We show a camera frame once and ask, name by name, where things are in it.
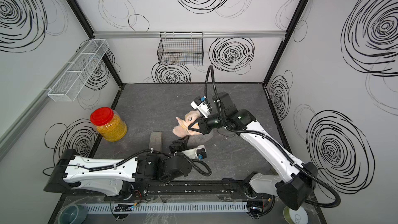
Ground black wire wall basket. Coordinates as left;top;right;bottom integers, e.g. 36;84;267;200
157;32;204;65

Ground black corrugated right cable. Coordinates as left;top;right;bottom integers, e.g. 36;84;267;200
204;64;342;208

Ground grey rectangular eyeglass case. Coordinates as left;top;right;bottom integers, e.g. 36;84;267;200
149;132;163;151

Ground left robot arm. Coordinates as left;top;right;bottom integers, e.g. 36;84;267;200
44;147;203;197

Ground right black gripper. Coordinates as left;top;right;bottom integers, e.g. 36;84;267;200
188;113;227;134

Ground grey fabric oval eyeglass case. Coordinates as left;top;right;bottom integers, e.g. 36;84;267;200
183;145;206;157

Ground white slotted cable duct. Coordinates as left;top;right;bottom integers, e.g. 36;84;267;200
82;202;249;215

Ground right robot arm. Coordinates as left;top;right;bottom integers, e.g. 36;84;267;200
188;92;318;211

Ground black corrugated left cable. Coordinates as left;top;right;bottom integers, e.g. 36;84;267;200
89;149;212;177

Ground red lid jar yellow grains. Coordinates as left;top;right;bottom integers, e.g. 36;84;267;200
90;107;127;142

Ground white wire wall shelf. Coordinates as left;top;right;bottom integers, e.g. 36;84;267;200
47;39;109;102

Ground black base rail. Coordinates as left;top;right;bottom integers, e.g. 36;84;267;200
105;180;280;202

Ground black corrugated cable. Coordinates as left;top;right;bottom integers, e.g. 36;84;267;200
89;149;212;177
204;64;342;208

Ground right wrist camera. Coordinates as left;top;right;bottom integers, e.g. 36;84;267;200
190;96;211;118

